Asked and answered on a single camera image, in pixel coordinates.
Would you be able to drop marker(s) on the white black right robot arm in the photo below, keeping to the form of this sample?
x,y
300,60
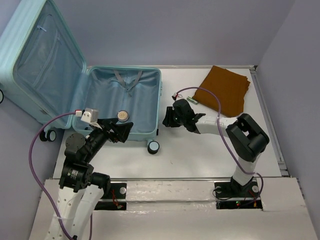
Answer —
x,y
243,137

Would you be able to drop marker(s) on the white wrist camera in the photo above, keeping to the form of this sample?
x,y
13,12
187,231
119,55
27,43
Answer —
x,y
88,115
175,96

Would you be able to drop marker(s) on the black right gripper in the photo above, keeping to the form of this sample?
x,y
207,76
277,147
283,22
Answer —
x,y
168,120

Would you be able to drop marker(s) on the small round white container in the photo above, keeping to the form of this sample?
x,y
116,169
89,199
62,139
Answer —
x,y
122,116

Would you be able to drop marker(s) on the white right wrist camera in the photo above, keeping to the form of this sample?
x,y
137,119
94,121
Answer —
x,y
175,96

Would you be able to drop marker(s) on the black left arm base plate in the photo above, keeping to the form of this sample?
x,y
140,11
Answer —
x,y
115,199

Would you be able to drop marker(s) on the mustard brown cloth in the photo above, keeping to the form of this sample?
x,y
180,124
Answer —
x,y
225,88

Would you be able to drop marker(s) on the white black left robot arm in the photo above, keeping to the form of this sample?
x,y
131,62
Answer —
x,y
80,188

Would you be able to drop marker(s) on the light blue hard-shell suitcase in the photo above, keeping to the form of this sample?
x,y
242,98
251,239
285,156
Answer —
x,y
43,71

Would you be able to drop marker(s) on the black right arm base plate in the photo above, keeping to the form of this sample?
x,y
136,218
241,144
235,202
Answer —
x,y
230,196

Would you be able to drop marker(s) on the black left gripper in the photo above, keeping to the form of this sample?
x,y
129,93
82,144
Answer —
x,y
121,131

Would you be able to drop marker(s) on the clear bottle with black cap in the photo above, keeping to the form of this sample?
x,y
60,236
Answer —
x,y
190,99

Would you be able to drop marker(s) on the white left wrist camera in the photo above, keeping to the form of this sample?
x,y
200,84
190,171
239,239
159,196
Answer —
x,y
88,115

